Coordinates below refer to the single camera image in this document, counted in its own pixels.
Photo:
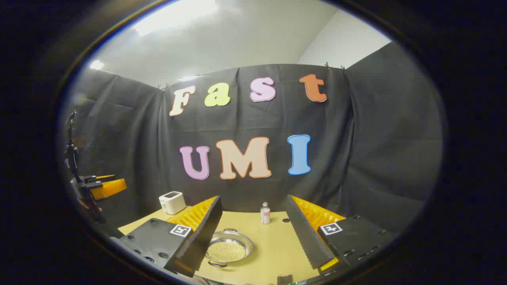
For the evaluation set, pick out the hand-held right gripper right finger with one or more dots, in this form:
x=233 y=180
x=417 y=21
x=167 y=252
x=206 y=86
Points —
x=307 y=233

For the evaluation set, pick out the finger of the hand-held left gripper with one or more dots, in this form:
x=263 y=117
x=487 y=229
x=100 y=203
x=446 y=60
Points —
x=105 y=177
x=111 y=189

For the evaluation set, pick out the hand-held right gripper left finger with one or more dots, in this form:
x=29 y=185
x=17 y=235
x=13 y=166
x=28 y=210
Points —
x=200 y=237

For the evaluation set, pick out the steel pot with beans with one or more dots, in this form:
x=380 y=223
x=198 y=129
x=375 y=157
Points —
x=227 y=250

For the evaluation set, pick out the white toaster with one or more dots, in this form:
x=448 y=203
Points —
x=172 y=202

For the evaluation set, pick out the small clear bottle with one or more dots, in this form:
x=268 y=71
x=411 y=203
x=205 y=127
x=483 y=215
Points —
x=265 y=214

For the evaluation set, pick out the black backdrop cloth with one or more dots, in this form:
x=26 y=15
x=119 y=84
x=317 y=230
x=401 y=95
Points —
x=376 y=138

